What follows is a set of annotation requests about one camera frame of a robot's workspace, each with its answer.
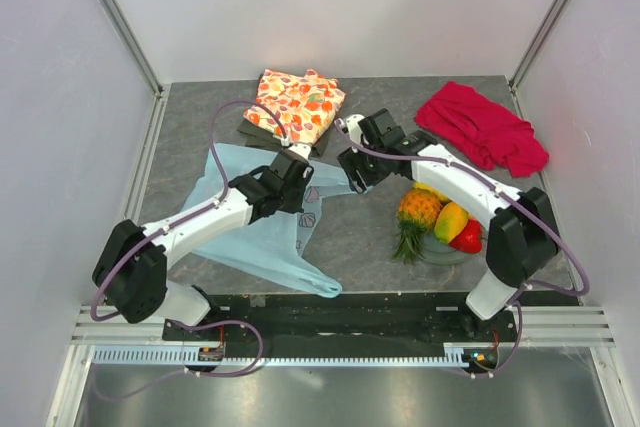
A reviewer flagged orange pineapple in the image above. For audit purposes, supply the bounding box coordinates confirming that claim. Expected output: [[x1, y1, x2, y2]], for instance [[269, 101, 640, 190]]
[[391, 188, 443, 264]]

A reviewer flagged green orange mango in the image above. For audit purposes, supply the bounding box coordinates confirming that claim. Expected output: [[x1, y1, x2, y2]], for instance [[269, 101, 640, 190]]
[[434, 202, 469, 244]]

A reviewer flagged red bell pepper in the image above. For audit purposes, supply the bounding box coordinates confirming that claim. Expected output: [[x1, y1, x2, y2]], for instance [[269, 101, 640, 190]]
[[449, 219, 483, 255]]

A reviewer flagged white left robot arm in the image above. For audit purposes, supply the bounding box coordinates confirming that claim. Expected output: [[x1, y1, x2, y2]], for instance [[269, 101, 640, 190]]
[[90, 144, 314, 340]]

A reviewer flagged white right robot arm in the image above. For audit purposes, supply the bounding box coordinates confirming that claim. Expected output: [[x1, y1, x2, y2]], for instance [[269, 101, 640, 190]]
[[334, 109, 559, 341]]

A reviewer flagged dark green folded cloth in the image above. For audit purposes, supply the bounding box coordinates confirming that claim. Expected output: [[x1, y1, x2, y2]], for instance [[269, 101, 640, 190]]
[[237, 120, 330, 157]]

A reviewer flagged yellow mango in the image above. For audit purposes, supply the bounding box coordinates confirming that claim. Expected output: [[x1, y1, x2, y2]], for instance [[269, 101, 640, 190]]
[[412, 182, 450, 204]]

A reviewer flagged floral orange folded cloth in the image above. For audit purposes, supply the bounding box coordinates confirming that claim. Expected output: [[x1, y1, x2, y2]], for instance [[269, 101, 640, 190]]
[[243, 69, 346, 145]]

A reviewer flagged red crumpled cloth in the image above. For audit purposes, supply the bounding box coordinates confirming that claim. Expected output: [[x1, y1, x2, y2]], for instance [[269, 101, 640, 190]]
[[414, 81, 549, 178]]

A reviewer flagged grey round plate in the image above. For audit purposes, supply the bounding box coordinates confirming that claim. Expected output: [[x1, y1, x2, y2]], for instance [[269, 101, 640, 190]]
[[419, 229, 472, 265]]

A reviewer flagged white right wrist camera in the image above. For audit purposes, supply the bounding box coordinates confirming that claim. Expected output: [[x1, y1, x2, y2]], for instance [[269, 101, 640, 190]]
[[334, 114, 364, 144]]

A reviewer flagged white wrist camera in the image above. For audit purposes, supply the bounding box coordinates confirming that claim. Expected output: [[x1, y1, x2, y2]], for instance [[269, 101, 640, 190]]
[[280, 139, 312, 160], [334, 114, 364, 144]]

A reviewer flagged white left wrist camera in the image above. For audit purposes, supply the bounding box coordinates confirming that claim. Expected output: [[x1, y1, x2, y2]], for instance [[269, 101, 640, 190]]
[[280, 139, 312, 160]]

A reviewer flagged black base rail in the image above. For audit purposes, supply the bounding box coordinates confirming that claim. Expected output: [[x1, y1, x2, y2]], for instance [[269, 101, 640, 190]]
[[162, 292, 517, 357]]

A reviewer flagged light blue cable duct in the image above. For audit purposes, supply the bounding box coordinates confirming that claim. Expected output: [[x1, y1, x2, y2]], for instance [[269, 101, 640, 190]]
[[91, 345, 497, 368]]

